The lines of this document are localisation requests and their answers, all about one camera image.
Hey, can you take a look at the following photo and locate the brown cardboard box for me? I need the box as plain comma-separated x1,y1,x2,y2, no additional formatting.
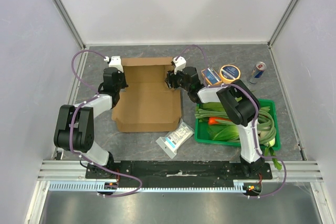
111,57,182,133

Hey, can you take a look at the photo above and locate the white plastic packet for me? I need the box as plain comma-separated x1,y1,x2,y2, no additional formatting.
156,120,194,159

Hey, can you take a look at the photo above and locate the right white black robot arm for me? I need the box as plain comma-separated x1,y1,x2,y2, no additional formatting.
165,67,265,179

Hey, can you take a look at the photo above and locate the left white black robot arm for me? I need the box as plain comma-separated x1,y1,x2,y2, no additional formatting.
54,67,128,178

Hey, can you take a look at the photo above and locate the orange blue rectangular box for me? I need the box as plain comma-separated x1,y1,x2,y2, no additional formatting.
201,68,223,86

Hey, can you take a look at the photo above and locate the orange carrot piece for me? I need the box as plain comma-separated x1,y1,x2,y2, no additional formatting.
208,116,231,125

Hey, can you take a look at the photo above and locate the yellow tape roll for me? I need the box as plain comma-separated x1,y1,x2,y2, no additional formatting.
219,65,241,84

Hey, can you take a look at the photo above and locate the green plastic tray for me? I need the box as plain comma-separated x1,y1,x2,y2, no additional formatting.
194,98,281,152

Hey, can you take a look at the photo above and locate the leafy green vegetable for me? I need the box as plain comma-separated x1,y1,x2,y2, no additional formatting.
207,125,239,142

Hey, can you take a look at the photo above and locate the blue silver drink can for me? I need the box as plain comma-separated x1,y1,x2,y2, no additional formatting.
248,61,266,84

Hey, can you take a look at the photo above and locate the green bean bundle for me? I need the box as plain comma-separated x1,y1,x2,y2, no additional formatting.
194,102,279,146

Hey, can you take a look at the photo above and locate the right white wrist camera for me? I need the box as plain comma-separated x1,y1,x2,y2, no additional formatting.
172,56,186,74

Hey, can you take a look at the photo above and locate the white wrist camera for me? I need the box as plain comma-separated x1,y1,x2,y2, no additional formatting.
172,56,186,74
104,56,123,72

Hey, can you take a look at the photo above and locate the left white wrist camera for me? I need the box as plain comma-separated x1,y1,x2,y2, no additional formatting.
104,56,123,72

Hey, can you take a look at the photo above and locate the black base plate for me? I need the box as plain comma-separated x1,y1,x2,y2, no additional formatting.
85,160,272,183

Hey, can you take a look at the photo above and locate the grey slotted cable duct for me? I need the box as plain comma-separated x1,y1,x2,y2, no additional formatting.
48,181,256,193

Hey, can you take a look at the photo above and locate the aluminium front rail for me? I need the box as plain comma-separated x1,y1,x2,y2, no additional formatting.
37,160,323,182

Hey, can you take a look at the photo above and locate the left aluminium frame post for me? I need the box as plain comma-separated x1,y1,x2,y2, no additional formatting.
52,0,86,49

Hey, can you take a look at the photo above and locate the aluminium frame post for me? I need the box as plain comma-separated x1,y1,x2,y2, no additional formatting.
267,0,300,49
52,0,86,49

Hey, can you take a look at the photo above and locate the right aluminium frame post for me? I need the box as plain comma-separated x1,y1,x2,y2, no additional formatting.
267,0,300,49

